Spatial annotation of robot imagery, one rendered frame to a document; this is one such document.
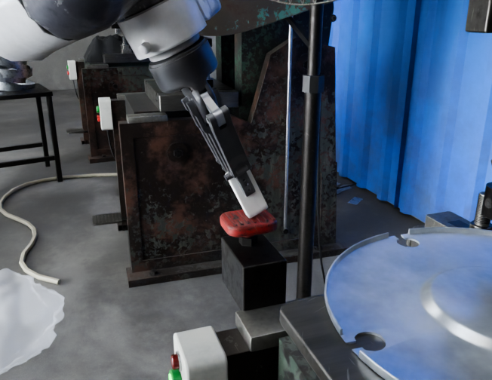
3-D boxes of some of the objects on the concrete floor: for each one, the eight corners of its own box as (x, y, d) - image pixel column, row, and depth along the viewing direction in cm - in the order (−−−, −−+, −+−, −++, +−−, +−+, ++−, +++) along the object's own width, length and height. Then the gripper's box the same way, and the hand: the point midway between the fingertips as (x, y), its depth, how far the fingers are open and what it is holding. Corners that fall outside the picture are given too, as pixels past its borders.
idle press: (75, 174, 320) (36, -146, 260) (64, 139, 406) (32, -109, 346) (290, 149, 375) (299, -120, 315) (241, 123, 461) (240, -94, 401)
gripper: (137, 58, 63) (219, 208, 73) (156, 70, 51) (250, 246, 62) (189, 30, 64) (262, 182, 74) (219, 36, 52) (301, 215, 63)
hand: (247, 191), depth 67 cm, fingers closed
